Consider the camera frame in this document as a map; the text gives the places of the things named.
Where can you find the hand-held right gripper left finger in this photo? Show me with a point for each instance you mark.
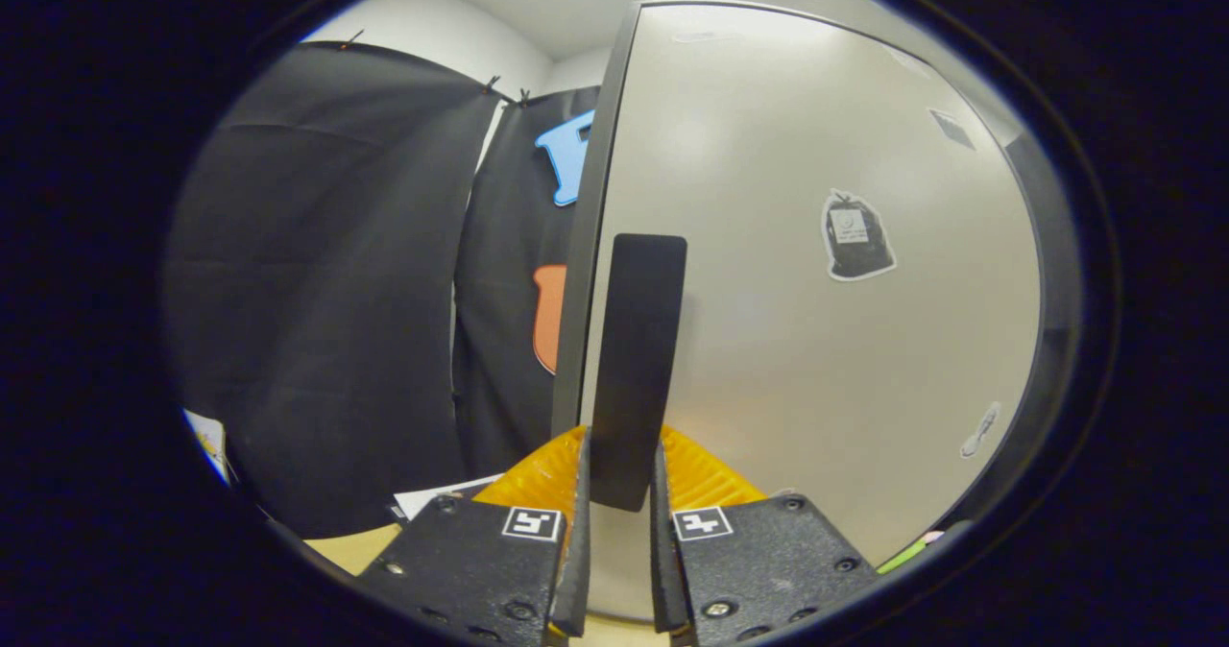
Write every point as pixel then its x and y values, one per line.
pixel 576 570

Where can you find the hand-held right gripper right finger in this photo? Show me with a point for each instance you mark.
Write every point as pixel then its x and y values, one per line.
pixel 664 570

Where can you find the grey cabinet door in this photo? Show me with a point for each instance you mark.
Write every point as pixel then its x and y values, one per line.
pixel 768 359

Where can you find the white paper sheet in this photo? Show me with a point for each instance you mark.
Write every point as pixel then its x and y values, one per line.
pixel 432 498

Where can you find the green and pink toy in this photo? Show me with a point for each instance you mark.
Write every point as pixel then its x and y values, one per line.
pixel 903 556

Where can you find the black backdrop cloth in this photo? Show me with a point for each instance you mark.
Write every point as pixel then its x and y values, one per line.
pixel 336 292

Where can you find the white printed sheet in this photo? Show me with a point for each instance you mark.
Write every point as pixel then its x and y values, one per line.
pixel 206 436

